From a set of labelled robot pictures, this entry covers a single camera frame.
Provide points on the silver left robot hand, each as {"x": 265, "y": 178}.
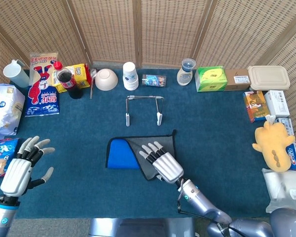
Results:
{"x": 14, "y": 177}

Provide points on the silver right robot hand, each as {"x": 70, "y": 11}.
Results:
{"x": 167, "y": 168}

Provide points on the grey and blue cloth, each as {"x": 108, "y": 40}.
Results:
{"x": 121, "y": 155}

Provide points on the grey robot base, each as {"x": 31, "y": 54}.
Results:
{"x": 143, "y": 227}

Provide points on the metal rack with white feet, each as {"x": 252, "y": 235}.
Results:
{"x": 127, "y": 119}

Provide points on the blue snack chips bag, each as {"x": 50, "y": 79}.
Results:
{"x": 0, "y": 153}

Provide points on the blue carpet table cover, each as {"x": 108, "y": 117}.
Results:
{"x": 212, "y": 148}

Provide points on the white flour bag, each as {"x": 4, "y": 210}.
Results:
{"x": 5, "y": 108}

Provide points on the red white blue snack bag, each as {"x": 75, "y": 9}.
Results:
{"x": 43, "y": 98}

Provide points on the small blue packet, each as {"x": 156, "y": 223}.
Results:
{"x": 154, "y": 80}

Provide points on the white lotion jar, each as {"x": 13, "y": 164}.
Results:
{"x": 185, "y": 76}

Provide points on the stack of white paper cups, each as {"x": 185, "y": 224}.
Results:
{"x": 130, "y": 76}

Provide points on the green tissue box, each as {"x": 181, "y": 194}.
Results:
{"x": 210, "y": 79}

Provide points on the yellow plush toy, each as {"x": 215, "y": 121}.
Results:
{"x": 269, "y": 140}

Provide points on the orange and blue small box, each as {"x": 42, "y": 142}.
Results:
{"x": 255, "y": 106}

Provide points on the cream upturned bowl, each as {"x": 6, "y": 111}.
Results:
{"x": 106, "y": 79}

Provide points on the cola bottle with red label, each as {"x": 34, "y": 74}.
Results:
{"x": 69, "y": 82}

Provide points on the brown cardboard box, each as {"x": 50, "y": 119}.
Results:
{"x": 236, "y": 81}

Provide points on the white plastic package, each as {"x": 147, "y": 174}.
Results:
{"x": 281, "y": 182}

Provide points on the metal spoon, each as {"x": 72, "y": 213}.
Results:
{"x": 93, "y": 72}

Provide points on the yellow Lipo snack bag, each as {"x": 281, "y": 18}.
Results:
{"x": 81, "y": 74}

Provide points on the white carton with label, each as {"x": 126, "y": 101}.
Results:
{"x": 277, "y": 103}

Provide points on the blue white toothpaste box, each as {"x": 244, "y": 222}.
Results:
{"x": 294, "y": 158}

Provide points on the beige lidded food container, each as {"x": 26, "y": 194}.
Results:
{"x": 269, "y": 77}

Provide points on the woven bamboo folding screen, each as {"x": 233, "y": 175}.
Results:
{"x": 175, "y": 29}

